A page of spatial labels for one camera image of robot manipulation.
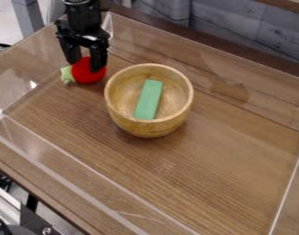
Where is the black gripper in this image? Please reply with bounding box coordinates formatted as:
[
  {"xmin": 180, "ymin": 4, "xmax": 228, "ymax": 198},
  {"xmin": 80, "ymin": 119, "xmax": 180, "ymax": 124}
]
[{"xmin": 54, "ymin": 17, "xmax": 111, "ymax": 73}]

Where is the red plush fruit green leaf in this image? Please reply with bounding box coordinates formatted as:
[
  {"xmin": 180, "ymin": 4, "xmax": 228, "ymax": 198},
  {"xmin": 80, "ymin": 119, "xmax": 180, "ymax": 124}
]
[{"xmin": 60, "ymin": 57, "xmax": 107, "ymax": 84}]

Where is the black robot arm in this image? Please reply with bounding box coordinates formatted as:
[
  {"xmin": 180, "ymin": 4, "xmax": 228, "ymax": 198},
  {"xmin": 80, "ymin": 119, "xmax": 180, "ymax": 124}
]
[{"xmin": 54, "ymin": 0, "xmax": 111, "ymax": 73}]

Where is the wooden bowl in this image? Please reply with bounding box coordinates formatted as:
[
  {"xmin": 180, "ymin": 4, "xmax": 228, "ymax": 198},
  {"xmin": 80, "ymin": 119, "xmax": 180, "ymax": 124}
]
[{"xmin": 104, "ymin": 63, "xmax": 194, "ymax": 138}]

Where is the green rectangular block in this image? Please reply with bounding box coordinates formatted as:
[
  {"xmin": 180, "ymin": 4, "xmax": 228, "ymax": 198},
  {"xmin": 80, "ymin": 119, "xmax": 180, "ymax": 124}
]
[{"xmin": 134, "ymin": 79, "xmax": 163, "ymax": 119}]

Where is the clear acrylic tray enclosure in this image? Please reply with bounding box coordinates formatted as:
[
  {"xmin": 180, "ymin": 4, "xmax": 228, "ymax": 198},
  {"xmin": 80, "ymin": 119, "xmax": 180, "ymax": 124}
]
[{"xmin": 0, "ymin": 16, "xmax": 299, "ymax": 235}]

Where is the black metal bracket with cable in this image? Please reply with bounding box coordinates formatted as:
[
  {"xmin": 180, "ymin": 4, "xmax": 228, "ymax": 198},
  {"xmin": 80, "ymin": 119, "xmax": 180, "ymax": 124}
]
[{"xmin": 0, "ymin": 206, "xmax": 63, "ymax": 235}]

